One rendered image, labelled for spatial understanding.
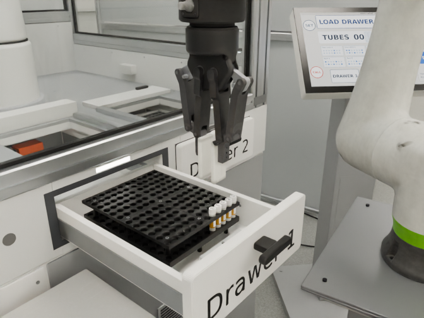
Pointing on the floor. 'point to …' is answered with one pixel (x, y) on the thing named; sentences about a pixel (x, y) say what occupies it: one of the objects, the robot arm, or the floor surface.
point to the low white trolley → (80, 301)
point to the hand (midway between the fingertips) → (212, 158)
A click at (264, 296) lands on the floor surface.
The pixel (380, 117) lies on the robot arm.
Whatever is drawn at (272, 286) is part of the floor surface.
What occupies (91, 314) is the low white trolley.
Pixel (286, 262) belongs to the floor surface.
